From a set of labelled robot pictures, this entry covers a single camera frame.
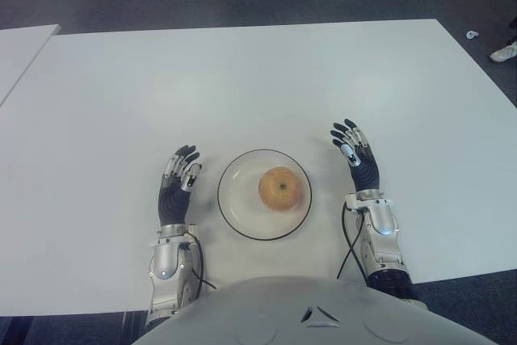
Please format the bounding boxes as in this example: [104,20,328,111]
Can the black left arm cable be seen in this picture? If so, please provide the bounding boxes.
[185,231,217,292]

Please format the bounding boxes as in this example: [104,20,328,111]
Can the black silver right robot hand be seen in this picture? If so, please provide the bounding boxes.
[330,118,380,193]

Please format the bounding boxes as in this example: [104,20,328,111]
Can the white sneaker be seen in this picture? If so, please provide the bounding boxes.
[489,43,517,64]

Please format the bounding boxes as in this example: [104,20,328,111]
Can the yellow red apple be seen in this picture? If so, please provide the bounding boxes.
[258,166,305,212]

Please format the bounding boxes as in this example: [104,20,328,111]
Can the grey metal table frame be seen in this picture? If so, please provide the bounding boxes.
[120,310,149,334]

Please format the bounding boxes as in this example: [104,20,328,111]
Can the light grey robot torso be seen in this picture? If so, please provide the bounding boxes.
[139,275,498,345]

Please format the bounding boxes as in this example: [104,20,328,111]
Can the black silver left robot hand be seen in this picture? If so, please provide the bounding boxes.
[157,144,203,227]

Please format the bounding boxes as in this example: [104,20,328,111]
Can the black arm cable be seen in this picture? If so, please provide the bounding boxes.
[335,203,368,280]
[185,231,217,292]

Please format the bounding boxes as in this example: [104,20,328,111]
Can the white plate with black rim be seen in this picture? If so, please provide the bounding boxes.
[216,149,313,241]

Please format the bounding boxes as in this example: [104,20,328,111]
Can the white neighbouring table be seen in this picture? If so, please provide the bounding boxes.
[0,23,61,106]

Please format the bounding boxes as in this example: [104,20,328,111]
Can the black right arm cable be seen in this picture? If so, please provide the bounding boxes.
[335,203,368,280]

